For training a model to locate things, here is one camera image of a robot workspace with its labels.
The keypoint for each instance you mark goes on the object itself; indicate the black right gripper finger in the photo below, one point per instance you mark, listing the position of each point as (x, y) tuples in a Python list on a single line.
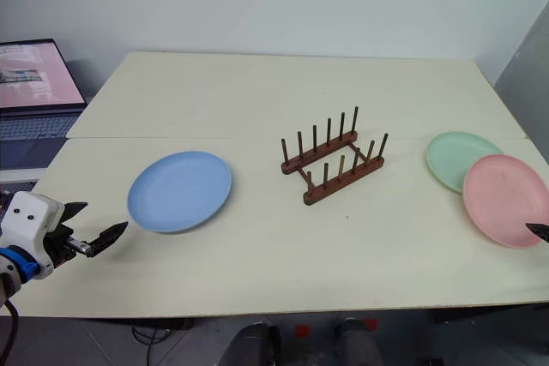
[(541, 229)]

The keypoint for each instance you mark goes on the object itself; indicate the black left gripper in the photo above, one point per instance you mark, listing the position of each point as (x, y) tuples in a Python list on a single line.
[(60, 242)]

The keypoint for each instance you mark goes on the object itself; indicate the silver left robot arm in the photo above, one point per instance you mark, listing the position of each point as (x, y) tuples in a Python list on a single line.
[(6, 282)]

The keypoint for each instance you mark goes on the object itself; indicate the wooden dish rack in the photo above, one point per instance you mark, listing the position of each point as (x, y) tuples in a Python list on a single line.
[(339, 166)]

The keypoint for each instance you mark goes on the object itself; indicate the pink plate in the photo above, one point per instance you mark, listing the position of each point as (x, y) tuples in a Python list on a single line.
[(504, 199)]

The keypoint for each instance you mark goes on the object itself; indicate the blue plate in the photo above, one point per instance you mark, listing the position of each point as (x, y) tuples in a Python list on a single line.
[(180, 191)]

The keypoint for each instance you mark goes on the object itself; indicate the green plate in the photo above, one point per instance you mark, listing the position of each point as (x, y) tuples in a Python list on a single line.
[(454, 160)]

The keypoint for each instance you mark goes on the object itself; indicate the grey open laptop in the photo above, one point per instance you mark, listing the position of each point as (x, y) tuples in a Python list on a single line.
[(34, 96)]

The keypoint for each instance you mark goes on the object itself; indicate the dark rounded shape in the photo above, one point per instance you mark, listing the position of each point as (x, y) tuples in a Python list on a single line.
[(358, 342), (253, 346)]

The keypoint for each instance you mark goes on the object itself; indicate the red floor marker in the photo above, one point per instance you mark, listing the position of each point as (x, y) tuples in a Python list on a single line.
[(302, 331)]

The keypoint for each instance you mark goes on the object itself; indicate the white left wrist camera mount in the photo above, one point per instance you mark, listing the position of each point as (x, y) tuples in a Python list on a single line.
[(26, 220)]

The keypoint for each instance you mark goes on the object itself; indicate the grey wall panel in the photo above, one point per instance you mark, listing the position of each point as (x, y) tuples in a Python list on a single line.
[(525, 83)]

